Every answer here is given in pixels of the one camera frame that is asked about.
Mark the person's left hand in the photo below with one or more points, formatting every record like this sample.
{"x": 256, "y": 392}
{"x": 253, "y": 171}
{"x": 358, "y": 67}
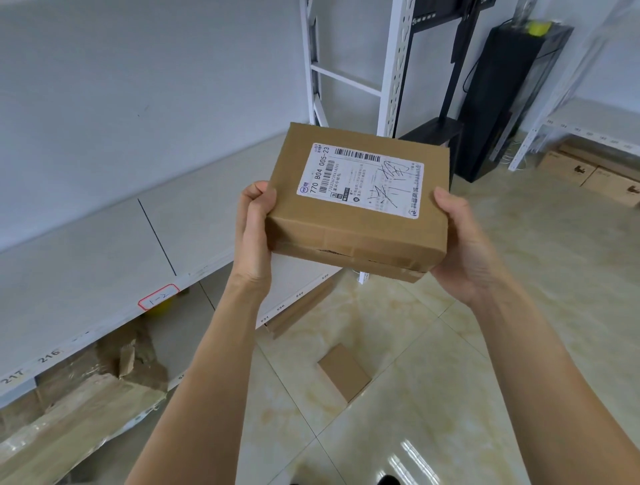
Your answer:
{"x": 252, "y": 240}

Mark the person's right hand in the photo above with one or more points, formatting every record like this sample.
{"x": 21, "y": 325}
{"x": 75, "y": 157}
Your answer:
{"x": 465, "y": 260}

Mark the white metal shelf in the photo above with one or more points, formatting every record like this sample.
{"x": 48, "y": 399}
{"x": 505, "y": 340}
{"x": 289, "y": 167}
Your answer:
{"x": 100, "y": 270}
{"x": 590, "y": 117}

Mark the person's left forearm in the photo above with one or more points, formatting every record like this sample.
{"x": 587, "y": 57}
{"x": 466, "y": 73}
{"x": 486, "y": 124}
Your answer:
{"x": 210, "y": 389}

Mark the person's right forearm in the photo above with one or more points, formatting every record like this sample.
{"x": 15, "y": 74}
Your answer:
{"x": 550, "y": 399}

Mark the pile of stored cardboard boxes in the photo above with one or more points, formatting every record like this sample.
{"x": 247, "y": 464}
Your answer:
{"x": 565, "y": 167}

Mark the person's black right shoe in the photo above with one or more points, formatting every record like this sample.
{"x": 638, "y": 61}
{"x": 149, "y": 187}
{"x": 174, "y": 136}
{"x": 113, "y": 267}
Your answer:
{"x": 389, "y": 480}

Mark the plastic-wrapped cardboard box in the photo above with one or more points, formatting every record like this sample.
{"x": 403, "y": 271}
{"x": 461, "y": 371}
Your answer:
{"x": 75, "y": 424}

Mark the yellow tape roll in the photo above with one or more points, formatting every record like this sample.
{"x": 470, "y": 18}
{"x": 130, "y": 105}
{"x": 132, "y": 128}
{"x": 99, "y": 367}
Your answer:
{"x": 539, "y": 27}
{"x": 162, "y": 305}

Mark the black metal screen stand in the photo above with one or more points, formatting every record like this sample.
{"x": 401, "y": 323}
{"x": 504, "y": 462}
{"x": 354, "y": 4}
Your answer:
{"x": 435, "y": 131}

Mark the black water dispenser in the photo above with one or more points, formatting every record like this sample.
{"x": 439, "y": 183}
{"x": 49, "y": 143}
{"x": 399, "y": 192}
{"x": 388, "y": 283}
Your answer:
{"x": 500, "y": 100}

